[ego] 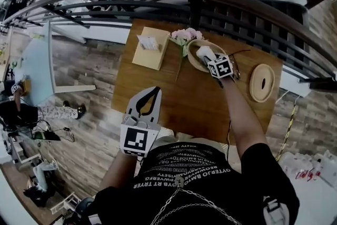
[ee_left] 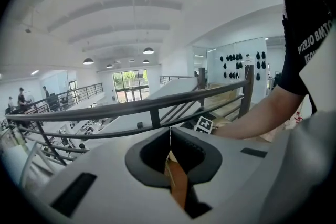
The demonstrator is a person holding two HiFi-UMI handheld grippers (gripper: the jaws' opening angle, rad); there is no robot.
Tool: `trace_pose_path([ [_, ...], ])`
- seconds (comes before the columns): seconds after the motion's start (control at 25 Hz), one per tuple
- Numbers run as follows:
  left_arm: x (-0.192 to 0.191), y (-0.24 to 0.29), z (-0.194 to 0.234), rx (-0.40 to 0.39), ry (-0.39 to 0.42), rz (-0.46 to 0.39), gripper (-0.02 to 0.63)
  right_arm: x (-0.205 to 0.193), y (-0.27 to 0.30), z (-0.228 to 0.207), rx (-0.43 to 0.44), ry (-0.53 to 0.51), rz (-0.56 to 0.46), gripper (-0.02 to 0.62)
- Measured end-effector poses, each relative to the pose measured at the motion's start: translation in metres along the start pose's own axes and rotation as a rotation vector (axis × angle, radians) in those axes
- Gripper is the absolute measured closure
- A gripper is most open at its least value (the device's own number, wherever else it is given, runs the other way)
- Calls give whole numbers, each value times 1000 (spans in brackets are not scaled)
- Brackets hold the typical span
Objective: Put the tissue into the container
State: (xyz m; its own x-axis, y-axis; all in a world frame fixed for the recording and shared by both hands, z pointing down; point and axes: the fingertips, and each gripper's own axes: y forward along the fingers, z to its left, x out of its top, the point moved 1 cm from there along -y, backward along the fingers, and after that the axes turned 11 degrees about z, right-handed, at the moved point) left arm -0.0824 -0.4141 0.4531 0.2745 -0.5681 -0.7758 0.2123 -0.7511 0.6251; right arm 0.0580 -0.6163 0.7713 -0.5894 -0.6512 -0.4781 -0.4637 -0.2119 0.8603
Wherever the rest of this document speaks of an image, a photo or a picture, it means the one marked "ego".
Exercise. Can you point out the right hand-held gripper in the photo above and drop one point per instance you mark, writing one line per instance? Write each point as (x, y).
(221, 68)

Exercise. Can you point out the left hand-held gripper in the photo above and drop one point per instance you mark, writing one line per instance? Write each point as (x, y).
(137, 137)

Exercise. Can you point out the round wooden bowl container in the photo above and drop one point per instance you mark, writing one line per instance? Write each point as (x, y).
(193, 59)

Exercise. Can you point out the person's right forearm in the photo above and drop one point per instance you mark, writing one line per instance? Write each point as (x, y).
(241, 118)

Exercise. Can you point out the person's left forearm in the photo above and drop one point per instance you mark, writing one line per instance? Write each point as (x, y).
(119, 171)

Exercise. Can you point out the beige tissue box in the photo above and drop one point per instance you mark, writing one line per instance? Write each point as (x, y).
(151, 56)

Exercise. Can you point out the white tissue sheet in box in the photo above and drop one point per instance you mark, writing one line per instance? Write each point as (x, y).
(148, 42)

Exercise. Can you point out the black thin-framed glasses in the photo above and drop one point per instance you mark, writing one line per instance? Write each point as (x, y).
(237, 68)

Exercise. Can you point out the pink artificial flower bunch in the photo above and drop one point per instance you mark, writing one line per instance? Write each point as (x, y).
(184, 34)

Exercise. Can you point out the black metal railing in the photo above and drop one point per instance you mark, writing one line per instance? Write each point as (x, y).
(237, 23)

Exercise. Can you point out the round wooden lid with slot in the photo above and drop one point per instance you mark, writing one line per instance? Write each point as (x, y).
(256, 87)

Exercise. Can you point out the black printed shirt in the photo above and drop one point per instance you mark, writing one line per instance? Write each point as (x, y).
(205, 181)

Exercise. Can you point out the clear plastic bags pile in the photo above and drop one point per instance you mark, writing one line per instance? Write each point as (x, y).
(310, 166)

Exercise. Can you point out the glass table with white frame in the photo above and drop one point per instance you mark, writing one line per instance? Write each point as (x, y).
(37, 66)

